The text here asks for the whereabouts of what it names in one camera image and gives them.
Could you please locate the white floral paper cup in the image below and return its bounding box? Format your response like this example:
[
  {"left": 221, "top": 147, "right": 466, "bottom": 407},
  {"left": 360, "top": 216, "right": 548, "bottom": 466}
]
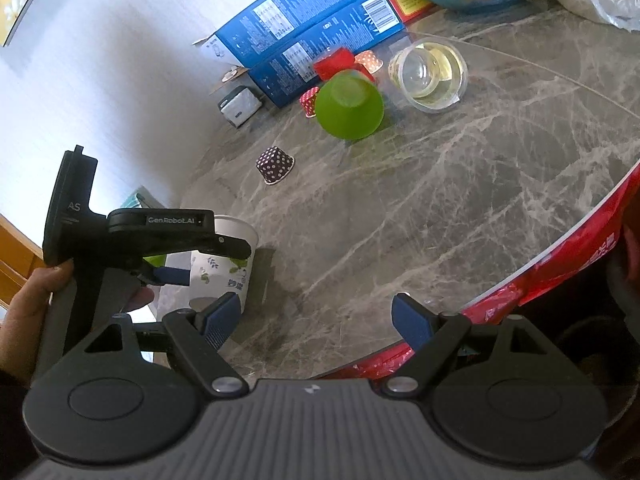
[{"left": 156, "top": 213, "right": 260, "bottom": 326}]

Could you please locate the purple polka dot cupcake cup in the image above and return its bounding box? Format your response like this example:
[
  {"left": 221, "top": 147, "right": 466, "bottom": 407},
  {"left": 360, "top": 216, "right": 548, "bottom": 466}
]
[{"left": 255, "top": 146, "right": 295, "bottom": 185}]

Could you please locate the red polka dot cupcake cup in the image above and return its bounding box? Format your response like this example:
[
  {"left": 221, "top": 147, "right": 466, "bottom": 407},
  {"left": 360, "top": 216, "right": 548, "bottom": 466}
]
[{"left": 298, "top": 86, "right": 320, "bottom": 118}]

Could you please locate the green plastic cup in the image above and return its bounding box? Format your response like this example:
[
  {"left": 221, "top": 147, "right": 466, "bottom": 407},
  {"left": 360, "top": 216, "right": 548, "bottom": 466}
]
[{"left": 314, "top": 70, "right": 384, "bottom": 141}]

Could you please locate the clear plastic measuring cup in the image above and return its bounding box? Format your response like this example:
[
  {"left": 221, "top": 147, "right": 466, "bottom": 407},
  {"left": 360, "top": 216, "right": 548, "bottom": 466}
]
[{"left": 387, "top": 40, "right": 469, "bottom": 114}]

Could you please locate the red translucent plastic cup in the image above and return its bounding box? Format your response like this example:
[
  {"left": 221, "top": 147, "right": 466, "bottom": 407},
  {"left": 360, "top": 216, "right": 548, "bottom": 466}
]
[{"left": 312, "top": 47, "right": 375, "bottom": 82}]

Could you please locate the person's left hand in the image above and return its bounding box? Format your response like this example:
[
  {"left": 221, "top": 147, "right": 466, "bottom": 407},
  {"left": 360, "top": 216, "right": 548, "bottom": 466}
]
[{"left": 1, "top": 260, "right": 74, "bottom": 387}]

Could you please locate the green white tissue pack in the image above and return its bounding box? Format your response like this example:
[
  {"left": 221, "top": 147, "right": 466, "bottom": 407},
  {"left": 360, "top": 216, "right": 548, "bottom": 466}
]
[{"left": 218, "top": 86, "right": 262, "bottom": 128}]

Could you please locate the red plastic bag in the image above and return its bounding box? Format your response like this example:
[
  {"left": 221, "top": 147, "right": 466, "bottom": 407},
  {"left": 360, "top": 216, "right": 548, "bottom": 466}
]
[{"left": 319, "top": 161, "right": 640, "bottom": 380}]

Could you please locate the upper blue cardboard box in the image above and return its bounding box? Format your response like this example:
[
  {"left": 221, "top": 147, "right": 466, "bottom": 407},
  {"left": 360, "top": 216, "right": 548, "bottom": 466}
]
[{"left": 194, "top": 0, "right": 355, "bottom": 68}]

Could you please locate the blue cardboard box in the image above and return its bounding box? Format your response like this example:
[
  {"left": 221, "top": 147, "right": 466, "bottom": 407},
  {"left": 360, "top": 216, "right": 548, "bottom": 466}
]
[
  {"left": 194, "top": 0, "right": 355, "bottom": 68},
  {"left": 209, "top": 0, "right": 407, "bottom": 110}
]

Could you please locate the lower blue cardboard box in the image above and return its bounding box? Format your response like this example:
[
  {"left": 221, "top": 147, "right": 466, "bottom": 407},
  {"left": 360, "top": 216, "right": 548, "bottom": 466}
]
[{"left": 209, "top": 0, "right": 407, "bottom": 110}]

